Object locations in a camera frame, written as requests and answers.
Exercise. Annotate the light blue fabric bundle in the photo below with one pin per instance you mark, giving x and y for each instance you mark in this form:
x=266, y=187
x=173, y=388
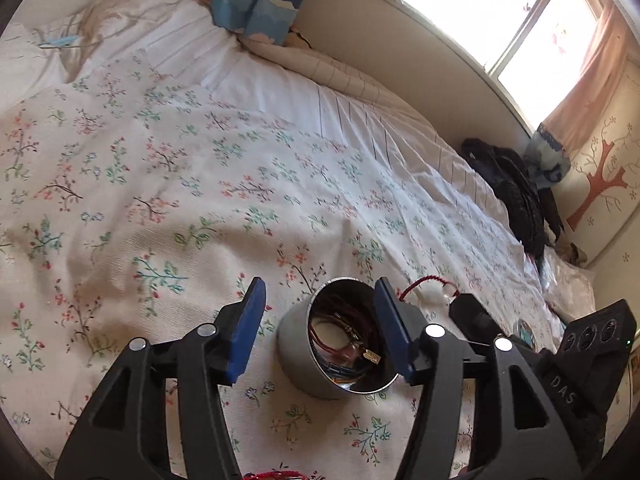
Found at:
x=547, y=160

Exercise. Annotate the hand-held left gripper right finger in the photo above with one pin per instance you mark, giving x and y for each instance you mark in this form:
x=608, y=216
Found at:
x=392, y=325

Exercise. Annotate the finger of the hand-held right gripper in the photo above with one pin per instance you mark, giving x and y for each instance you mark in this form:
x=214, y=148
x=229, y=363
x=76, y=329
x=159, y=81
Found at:
x=470, y=315

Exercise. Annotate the clear plastic bag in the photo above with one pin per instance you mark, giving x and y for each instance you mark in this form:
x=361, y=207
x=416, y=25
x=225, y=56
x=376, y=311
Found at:
x=570, y=285

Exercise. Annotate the black jacket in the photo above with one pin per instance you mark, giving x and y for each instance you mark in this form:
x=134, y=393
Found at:
x=515, y=195

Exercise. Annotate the round tin lid blue print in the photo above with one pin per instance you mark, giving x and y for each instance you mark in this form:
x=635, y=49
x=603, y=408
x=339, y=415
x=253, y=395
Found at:
x=525, y=332

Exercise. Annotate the floral bed sheet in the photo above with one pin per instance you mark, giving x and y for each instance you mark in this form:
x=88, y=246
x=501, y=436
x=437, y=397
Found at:
x=200, y=185

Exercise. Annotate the peach curtain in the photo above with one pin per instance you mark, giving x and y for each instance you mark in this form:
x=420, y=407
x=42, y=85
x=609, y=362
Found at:
x=595, y=80

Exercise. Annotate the round metal tin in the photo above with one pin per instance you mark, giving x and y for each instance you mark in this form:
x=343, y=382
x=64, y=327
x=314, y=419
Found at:
x=300, y=340

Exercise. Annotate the window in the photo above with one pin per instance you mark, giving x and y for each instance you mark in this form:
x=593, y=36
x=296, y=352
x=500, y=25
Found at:
x=505, y=15

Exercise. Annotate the white striped duvet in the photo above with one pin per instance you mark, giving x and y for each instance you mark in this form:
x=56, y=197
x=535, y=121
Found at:
x=175, y=35

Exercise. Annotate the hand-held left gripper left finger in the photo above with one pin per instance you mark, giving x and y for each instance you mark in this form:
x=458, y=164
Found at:
x=246, y=330

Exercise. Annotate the beige striped quilt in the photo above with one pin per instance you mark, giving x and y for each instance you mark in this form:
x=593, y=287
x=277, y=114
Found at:
x=330, y=72

